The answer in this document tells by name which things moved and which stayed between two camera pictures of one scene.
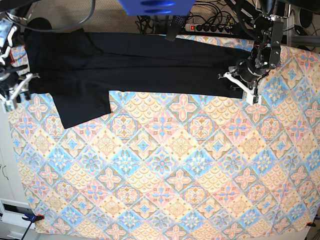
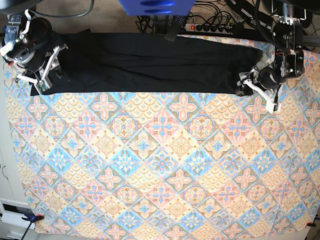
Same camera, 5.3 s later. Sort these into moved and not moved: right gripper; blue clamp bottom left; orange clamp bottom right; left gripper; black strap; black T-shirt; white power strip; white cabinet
Moved: right gripper; left gripper; black T-shirt
Not moved: white power strip; black strap; orange clamp bottom right; white cabinet; blue clamp bottom left
